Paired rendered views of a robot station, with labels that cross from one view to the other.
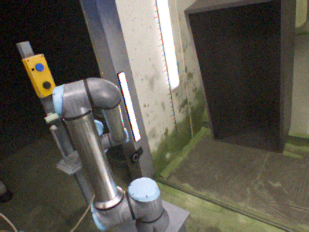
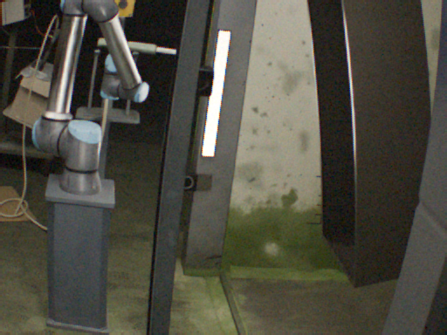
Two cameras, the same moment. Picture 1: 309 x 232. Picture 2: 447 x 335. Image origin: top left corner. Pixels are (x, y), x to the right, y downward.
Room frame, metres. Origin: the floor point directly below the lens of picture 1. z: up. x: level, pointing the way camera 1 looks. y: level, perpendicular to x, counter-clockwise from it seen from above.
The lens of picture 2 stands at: (-1.25, -2.31, 1.73)
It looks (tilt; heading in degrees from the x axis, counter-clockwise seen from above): 16 degrees down; 39
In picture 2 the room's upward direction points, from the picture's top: 8 degrees clockwise
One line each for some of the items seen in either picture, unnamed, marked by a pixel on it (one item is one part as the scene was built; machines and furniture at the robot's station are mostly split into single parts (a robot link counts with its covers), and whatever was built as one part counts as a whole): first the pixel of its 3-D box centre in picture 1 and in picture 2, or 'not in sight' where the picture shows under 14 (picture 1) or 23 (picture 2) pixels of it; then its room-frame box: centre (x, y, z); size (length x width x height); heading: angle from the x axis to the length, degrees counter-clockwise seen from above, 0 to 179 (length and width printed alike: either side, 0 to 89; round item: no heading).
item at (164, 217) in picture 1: (151, 215); (80, 176); (0.87, 0.14, 0.69); 0.19 x 0.19 x 0.10
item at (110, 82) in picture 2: (99, 142); (113, 85); (1.23, 0.39, 1.00); 0.12 x 0.09 x 0.12; 102
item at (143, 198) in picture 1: (144, 198); (81, 144); (0.87, 0.15, 0.83); 0.17 x 0.15 x 0.18; 102
